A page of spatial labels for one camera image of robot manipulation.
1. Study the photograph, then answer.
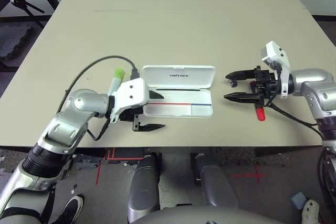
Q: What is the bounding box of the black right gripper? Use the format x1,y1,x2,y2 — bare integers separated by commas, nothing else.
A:
223,65,283,104

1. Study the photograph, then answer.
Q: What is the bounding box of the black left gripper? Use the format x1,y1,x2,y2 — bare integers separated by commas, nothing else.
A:
115,90,166,132

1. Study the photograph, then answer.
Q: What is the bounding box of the translucent highlighter with green cap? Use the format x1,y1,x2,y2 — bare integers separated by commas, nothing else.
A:
109,68,125,96

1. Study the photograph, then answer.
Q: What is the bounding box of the white plastic pencil case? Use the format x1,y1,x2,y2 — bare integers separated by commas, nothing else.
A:
141,64,216,119

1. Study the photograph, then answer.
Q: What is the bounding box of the grey left robot leg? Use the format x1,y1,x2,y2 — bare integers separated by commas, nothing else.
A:
127,153,161,222

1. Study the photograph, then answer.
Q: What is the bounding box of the grey robot leg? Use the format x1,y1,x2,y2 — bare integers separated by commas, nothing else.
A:
193,153,240,209
127,153,161,222

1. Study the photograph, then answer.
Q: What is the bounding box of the grey right robot leg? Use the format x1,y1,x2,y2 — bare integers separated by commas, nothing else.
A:
193,153,240,209

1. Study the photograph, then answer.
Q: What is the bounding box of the dark foam floor piece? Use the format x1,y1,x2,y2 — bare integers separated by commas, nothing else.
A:
59,153,74,180

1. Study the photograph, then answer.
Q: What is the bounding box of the grey robot torso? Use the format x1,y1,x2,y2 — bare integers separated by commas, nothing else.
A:
131,205,292,224

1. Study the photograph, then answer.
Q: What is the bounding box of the black sneaker with white sole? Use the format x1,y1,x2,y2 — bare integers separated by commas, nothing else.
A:
51,194,85,224

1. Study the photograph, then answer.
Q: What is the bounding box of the blue foam block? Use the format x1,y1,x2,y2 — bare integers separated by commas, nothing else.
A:
290,191,308,210

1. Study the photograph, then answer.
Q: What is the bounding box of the dark grey foam floor mat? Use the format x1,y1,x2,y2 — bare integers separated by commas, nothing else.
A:
0,23,35,61

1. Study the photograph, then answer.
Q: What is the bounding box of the black tripod rod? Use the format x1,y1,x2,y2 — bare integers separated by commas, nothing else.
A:
0,0,45,15

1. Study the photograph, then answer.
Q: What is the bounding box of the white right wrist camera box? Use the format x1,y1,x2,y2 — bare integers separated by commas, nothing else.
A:
260,40,291,99

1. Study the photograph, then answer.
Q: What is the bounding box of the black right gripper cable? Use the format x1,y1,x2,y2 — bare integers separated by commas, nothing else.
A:
265,98,326,138

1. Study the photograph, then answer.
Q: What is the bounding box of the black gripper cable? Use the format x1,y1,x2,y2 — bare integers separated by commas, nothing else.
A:
265,98,326,138
88,118,110,141

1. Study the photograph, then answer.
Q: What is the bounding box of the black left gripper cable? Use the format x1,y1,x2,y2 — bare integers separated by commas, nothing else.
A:
88,118,110,141

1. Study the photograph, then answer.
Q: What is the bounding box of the black left camera cable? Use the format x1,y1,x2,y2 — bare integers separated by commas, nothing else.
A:
56,55,140,112

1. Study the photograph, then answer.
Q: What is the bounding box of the black cable bundle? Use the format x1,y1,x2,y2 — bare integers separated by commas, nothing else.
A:
319,153,336,204

